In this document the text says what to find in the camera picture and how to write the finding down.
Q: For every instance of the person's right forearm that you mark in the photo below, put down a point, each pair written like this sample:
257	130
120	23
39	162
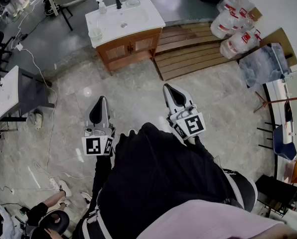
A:
205	153

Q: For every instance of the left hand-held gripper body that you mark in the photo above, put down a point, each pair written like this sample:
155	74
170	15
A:
96	145

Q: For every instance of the clear plastic bag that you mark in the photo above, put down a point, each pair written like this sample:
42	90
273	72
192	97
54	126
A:
263	66

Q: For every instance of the person's left forearm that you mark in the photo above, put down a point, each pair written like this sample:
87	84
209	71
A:
102	173

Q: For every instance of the person's pink garment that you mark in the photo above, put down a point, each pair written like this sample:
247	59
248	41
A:
208	220

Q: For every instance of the white cup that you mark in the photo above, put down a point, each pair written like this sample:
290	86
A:
95	35

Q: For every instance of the pale soap dish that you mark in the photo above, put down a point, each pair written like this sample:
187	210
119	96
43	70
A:
133	3

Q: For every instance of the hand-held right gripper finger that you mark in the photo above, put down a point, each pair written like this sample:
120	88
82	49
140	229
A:
182	99
169	98

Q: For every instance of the crumpled grey cloth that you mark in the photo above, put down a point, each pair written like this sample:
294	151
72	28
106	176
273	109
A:
35	119

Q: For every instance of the white sink basin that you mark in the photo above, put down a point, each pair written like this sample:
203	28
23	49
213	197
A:
138	19

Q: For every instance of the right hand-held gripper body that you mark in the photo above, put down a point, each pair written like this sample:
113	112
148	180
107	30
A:
192	126

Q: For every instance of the person's left white shoe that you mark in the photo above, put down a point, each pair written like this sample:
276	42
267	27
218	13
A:
132	132

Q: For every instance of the white power adapter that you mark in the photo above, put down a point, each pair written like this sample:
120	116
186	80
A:
19	47

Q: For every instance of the wooden slatted platform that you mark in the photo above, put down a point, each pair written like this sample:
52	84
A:
188	51

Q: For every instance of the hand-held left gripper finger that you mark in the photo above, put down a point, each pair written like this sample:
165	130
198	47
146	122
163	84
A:
92	118
105	116

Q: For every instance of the white soap dispenser bottle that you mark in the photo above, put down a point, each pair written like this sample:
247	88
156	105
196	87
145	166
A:
102	7

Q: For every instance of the person's black clothing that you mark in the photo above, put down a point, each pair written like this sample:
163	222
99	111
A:
163	170

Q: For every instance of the black metal rack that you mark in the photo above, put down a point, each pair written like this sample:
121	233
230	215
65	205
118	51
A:
275	190

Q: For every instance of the black faucet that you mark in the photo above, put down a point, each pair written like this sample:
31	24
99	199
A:
118	1

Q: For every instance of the wooden vanity cabinet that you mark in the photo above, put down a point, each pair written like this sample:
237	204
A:
128	51

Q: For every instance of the brown cardboard sheet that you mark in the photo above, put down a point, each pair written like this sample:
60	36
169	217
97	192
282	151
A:
280	37

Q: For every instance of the black round padded seat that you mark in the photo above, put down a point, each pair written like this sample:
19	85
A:
54	221

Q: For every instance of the grey cabinet with white top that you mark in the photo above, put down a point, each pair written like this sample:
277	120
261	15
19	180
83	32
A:
6	93

